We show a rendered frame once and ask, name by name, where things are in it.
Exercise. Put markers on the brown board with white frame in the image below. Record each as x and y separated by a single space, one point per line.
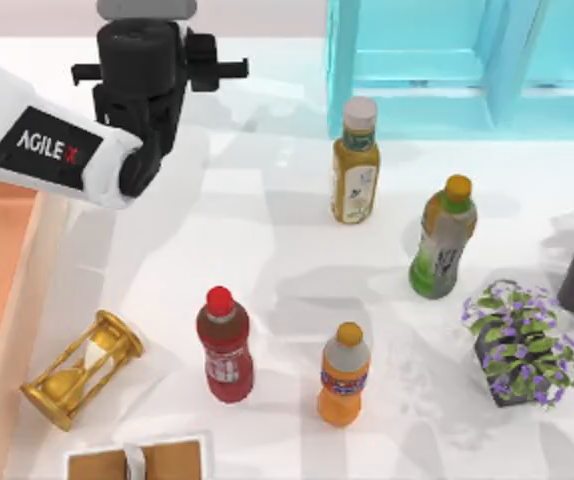
167 457

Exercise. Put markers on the purple flower plant pot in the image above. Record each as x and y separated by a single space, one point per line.
522 345

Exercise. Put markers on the light blue rack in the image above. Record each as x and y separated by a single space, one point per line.
417 70

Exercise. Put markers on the green bottle with orange cap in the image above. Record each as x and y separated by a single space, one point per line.
442 245

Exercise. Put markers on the yellow bottle with white cap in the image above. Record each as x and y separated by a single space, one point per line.
356 170

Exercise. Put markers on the golden hourglass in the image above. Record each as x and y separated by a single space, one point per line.
74 372

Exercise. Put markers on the pale grey rounded box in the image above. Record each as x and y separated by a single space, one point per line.
147 9

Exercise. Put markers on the red bottle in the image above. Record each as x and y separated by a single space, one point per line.
224 350

